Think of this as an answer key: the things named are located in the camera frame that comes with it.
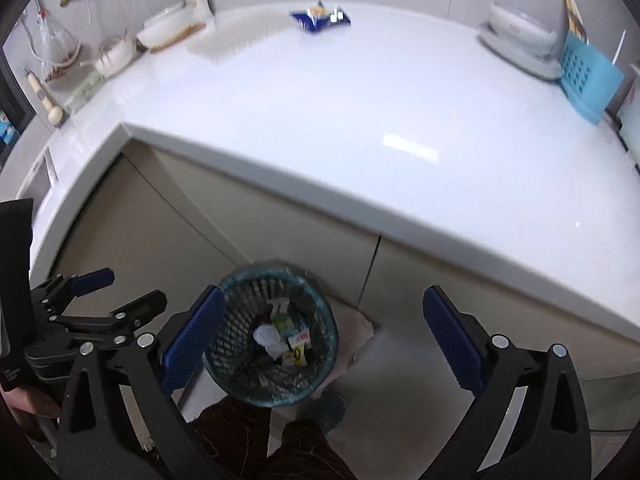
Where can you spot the person's left hand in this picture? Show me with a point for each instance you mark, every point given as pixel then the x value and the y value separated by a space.
pixel 27 404

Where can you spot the yellow silver snack wrapper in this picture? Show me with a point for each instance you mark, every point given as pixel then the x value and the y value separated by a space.
pixel 295 357

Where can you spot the white floral rice cooker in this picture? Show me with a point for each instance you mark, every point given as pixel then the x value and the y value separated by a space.
pixel 629 117

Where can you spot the white tissue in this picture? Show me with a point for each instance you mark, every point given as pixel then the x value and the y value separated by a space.
pixel 271 341

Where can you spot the blue patterned bowl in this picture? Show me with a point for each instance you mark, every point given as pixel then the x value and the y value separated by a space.
pixel 530 34

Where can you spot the stacked white bowls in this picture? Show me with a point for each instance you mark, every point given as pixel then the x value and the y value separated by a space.
pixel 164 27

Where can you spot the wooden chopsticks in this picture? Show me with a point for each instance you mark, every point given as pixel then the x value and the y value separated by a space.
pixel 574 21

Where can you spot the clear bubble wrap sheet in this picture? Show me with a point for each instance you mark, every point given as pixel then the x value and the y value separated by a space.
pixel 229 39

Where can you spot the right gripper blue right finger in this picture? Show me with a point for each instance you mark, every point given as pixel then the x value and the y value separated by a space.
pixel 459 336

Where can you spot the clear glass dish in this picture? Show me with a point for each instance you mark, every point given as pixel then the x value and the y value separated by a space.
pixel 84 93

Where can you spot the blue white milk carton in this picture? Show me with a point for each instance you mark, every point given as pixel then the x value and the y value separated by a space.
pixel 301 338

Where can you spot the white bowl with chopsticks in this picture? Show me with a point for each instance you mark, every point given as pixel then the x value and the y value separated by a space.
pixel 114 55

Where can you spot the blue cookie wrapper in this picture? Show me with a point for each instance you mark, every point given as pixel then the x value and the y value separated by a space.
pixel 318 17

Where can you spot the blue striped plate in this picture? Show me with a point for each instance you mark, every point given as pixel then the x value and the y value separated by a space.
pixel 548 69

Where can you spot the white plastic spoon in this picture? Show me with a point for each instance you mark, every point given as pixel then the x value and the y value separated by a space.
pixel 619 48

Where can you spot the blue utensil holder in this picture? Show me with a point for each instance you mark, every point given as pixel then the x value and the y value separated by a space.
pixel 589 79

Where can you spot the wooden coaster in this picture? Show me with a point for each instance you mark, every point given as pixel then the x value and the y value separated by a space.
pixel 178 37

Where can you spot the clear plastic bag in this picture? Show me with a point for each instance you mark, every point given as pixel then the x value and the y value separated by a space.
pixel 58 51

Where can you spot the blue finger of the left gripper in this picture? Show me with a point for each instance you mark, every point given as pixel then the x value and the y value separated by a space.
pixel 91 282
pixel 139 312

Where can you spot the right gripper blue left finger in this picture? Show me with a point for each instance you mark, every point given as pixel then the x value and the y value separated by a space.
pixel 186 336

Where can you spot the teal mesh trash basket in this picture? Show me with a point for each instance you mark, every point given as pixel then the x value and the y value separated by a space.
pixel 254 295

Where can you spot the green white medicine box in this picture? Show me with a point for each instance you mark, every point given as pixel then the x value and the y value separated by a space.
pixel 284 324

